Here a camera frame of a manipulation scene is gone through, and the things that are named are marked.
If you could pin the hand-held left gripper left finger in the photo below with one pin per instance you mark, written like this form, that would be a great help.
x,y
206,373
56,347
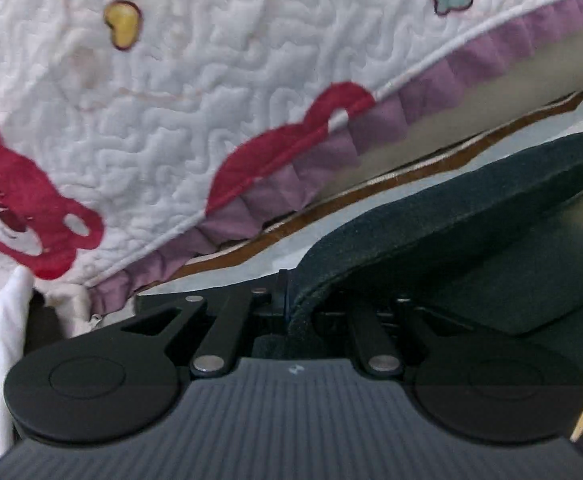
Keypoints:
x,y
231,325

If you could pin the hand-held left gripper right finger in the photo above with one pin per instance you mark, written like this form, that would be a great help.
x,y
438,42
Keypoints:
x,y
366,330

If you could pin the dark denim jeans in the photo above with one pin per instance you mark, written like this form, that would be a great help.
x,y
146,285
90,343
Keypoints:
x,y
471,220

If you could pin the cream folded cloth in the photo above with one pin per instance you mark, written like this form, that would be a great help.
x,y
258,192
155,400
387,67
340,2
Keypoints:
x,y
69,310

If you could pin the white quilt with red bears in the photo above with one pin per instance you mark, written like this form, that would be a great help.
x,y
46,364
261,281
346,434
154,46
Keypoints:
x,y
221,85

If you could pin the beige mattress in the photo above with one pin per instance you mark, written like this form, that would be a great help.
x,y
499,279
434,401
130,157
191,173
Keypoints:
x,y
496,110

